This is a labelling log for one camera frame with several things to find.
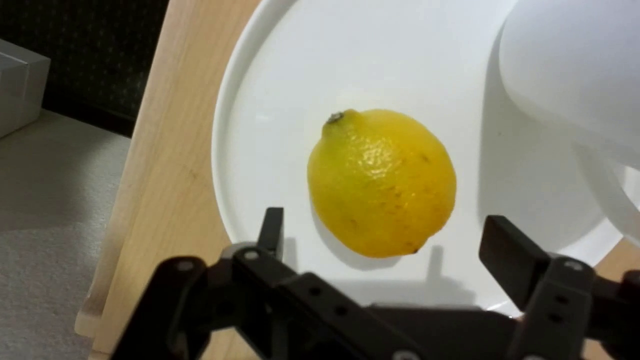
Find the light wooden nightstand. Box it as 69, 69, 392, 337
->
71, 0, 640, 360

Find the white round plate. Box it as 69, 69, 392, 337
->
209, 0, 625, 317

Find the white mug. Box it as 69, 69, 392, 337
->
495, 0, 640, 249

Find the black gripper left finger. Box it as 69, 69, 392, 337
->
228, 206, 428, 360

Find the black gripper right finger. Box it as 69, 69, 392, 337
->
478, 214, 595, 360

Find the yellow lemon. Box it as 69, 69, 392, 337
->
305, 109, 459, 260

